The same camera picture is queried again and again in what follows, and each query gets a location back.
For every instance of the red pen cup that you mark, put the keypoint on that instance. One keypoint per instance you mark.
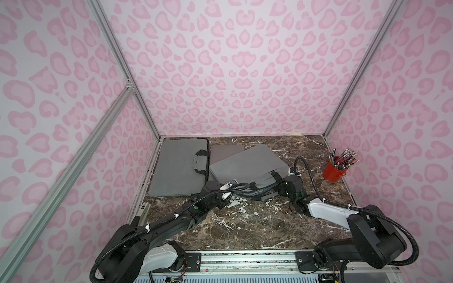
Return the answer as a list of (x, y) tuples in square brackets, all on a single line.
[(333, 174)]

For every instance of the pens bundle in cup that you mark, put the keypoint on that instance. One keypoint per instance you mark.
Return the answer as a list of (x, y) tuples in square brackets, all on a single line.
[(344, 161)]

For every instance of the aluminium frame brace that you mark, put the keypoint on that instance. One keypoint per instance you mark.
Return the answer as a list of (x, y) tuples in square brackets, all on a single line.
[(26, 239)]

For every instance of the grey power strip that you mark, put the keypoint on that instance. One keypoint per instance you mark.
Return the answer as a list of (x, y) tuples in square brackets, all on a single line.
[(143, 213)]

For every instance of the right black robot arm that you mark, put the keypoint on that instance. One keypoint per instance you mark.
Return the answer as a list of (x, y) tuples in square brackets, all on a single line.
[(374, 239)]

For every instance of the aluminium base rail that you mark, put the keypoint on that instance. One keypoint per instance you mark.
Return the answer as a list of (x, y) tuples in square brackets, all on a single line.
[(262, 266)]

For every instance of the dark grey laptop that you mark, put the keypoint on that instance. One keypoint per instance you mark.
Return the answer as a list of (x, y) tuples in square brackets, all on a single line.
[(221, 152)]

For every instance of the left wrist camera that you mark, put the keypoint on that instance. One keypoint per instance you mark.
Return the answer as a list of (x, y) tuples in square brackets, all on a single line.
[(229, 185)]

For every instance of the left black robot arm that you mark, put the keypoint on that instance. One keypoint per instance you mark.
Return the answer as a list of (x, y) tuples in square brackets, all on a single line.
[(136, 250)]

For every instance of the grey laptop bag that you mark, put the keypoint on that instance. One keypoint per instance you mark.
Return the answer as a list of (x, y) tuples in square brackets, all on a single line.
[(258, 166), (182, 168)]

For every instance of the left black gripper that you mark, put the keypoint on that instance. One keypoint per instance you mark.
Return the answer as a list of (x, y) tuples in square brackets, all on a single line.
[(215, 188)]

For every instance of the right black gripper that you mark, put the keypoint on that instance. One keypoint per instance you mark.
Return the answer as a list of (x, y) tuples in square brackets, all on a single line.
[(283, 184)]

